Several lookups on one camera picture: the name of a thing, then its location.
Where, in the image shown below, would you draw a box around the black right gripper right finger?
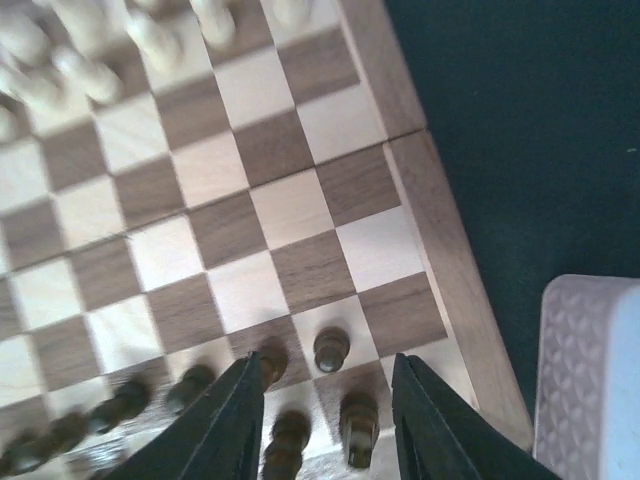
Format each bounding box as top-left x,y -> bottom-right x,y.
392,353 -> 557,480

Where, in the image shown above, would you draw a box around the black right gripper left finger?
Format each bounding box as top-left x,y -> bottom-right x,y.
106,352 -> 264,480

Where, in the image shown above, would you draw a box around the wooden chess board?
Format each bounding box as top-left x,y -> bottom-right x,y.
1,1 -> 533,479

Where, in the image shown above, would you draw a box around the silver patterned metal tray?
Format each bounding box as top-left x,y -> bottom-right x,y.
533,274 -> 639,479

